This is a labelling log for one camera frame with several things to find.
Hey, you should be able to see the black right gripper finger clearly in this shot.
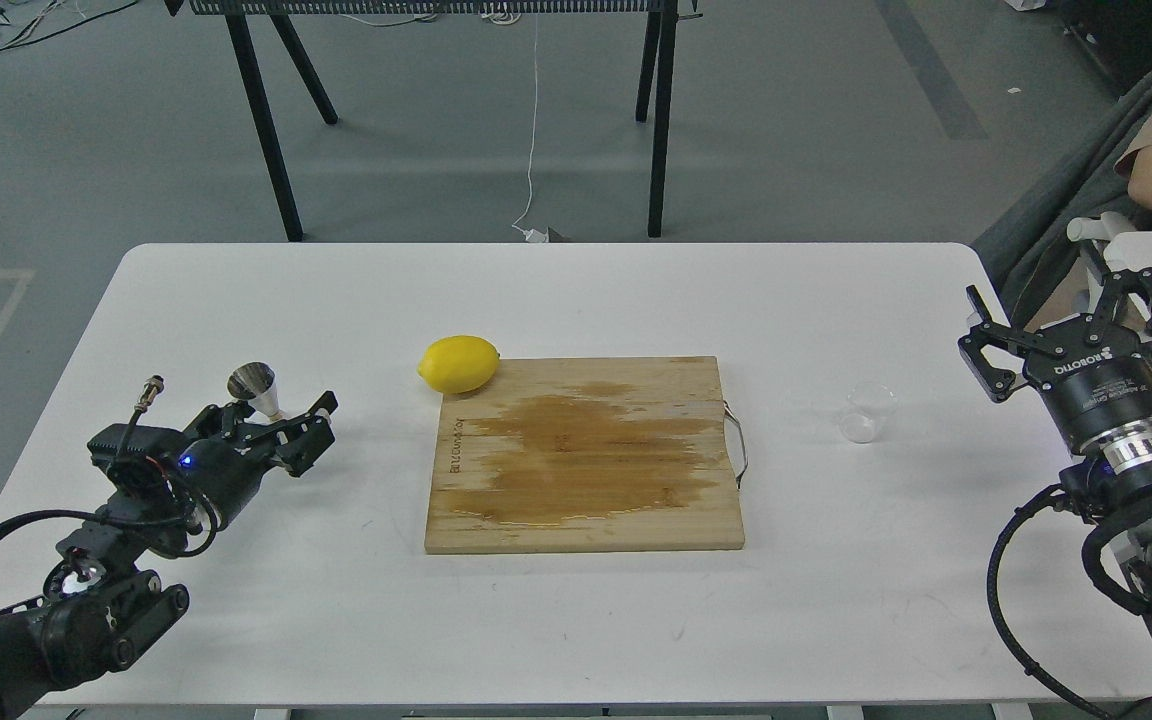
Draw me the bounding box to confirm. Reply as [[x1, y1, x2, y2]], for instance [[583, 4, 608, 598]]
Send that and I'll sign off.
[[1082, 243, 1152, 347], [958, 285, 1073, 404]]

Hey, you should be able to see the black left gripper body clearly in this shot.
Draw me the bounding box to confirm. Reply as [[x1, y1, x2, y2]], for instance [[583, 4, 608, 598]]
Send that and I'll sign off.
[[151, 418, 271, 530]]

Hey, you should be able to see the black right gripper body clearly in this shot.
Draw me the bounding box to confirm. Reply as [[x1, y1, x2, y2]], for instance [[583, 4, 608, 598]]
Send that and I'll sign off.
[[1026, 316, 1152, 455]]

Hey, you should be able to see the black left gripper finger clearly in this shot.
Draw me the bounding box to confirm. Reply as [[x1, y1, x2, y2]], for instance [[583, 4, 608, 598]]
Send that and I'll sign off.
[[198, 400, 250, 439], [236, 389, 339, 478]]

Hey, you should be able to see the steel double jigger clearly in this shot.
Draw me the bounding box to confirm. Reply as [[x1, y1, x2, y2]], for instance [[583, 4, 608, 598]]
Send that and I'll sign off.
[[227, 361, 285, 420]]

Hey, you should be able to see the clear plastic measuring cup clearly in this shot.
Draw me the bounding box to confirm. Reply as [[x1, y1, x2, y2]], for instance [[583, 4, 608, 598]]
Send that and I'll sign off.
[[835, 381, 899, 445]]

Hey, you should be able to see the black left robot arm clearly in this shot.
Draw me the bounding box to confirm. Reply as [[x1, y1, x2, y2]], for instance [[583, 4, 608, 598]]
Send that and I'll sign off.
[[0, 363, 338, 719]]

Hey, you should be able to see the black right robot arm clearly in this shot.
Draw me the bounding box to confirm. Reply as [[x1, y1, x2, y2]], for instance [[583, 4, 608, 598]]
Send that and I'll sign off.
[[957, 240, 1152, 719]]

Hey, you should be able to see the grey office chair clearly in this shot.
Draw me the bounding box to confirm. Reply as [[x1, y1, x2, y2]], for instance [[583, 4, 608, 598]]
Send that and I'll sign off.
[[972, 70, 1152, 325]]

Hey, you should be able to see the yellow lemon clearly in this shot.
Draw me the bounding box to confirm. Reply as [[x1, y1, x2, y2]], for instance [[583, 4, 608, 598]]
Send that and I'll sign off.
[[417, 334, 500, 395]]

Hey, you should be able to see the wooden cutting board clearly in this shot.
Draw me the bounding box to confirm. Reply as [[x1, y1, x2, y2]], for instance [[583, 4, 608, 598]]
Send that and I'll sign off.
[[424, 356, 746, 555]]

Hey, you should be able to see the black trestle table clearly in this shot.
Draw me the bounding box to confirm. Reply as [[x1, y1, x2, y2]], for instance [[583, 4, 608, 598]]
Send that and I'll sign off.
[[165, 1, 703, 243]]

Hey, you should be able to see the white power cable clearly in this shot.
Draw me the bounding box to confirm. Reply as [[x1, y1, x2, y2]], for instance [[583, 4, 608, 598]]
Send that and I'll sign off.
[[510, 0, 551, 244]]

